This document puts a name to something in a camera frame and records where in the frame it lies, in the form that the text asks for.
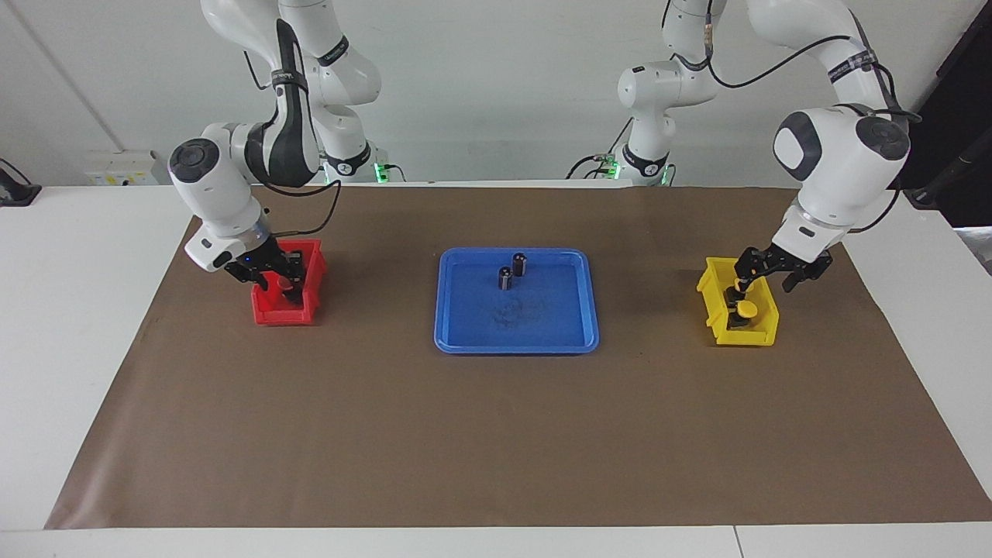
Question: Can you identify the blue plastic tray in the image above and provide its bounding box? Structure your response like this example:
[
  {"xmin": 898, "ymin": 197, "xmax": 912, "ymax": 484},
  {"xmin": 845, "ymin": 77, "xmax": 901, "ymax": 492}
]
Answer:
[{"xmin": 433, "ymin": 247, "xmax": 601, "ymax": 356}]

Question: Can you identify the red plastic bin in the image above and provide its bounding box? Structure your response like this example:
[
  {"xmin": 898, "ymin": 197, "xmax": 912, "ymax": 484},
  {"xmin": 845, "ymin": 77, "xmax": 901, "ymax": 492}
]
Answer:
[{"xmin": 250, "ymin": 239, "xmax": 328, "ymax": 326}]

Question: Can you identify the yellow plastic bin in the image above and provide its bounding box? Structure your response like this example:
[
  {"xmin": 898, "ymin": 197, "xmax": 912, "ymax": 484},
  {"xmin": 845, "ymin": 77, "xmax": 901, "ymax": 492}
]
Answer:
[{"xmin": 696, "ymin": 257, "xmax": 780, "ymax": 347}]

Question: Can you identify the black stand pole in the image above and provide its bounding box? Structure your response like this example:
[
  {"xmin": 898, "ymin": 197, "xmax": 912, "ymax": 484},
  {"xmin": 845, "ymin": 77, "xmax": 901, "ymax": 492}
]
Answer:
[{"xmin": 905, "ymin": 151, "xmax": 992, "ymax": 210}]

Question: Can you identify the brown paper mat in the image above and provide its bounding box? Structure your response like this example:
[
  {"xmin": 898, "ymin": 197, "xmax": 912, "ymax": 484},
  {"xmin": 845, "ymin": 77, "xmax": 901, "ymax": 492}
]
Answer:
[{"xmin": 44, "ymin": 184, "xmax": 992, "ymax": 531}]

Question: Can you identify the black background panel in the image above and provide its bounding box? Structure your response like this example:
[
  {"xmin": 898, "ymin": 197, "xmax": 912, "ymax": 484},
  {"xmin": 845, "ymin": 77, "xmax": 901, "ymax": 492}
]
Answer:
[{"xmin": 891, "ymin": 0, "xmax": 992, "ymax": 229}]

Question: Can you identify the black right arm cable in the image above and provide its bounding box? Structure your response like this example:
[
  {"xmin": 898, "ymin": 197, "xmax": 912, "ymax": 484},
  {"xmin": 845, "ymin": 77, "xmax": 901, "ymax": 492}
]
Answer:
[{"xmin": 246, "ymin": 46, "xmax": 343, "ymax": 237}]

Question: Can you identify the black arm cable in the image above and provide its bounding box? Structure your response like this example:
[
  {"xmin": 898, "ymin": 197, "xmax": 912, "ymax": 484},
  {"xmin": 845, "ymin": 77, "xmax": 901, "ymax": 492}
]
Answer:
[
  {"xmin": 701, "ymin": 0, "xmax": 923, "ymax": 233},
  {"xmin": 246, "ymin": 46, "xmax": 343, "ymax": 237}
]

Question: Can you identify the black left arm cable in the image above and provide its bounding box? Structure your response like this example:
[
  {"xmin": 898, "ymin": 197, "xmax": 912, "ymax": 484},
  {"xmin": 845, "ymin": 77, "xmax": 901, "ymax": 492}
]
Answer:
[{"xmin": 701, "ymin": 0, "xmax": 923, "ymax": 233}]

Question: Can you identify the black base cable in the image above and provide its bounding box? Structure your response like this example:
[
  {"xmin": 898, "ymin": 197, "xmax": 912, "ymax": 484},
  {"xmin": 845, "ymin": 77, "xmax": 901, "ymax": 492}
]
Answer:
[{"xmin": 568, "ymin": 120, "xmax": 632, "ymax": 181}]

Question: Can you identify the black clamp with cable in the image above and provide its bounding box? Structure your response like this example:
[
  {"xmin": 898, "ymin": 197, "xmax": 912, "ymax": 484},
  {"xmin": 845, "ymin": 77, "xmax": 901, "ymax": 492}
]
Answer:
[{"xmin": 0, "ymin": 159, "xmax": 42, "ymax": 207}]

